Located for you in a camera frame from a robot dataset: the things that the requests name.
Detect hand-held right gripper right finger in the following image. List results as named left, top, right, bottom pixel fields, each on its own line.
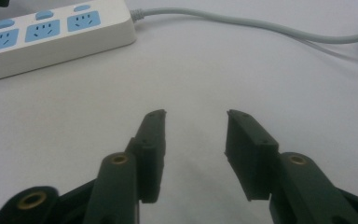
left=224, top=108, right=358, bottom=224

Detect white power strip blue sockets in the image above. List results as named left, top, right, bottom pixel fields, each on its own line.
left=0, top=0, right=138, bottom=82

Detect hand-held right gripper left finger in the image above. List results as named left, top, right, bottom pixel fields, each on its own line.
left=82, top=108, right=168, bottom=224

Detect grey power strip cable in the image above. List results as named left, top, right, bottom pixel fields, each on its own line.
left=130, top=7, right=358, bottom=62

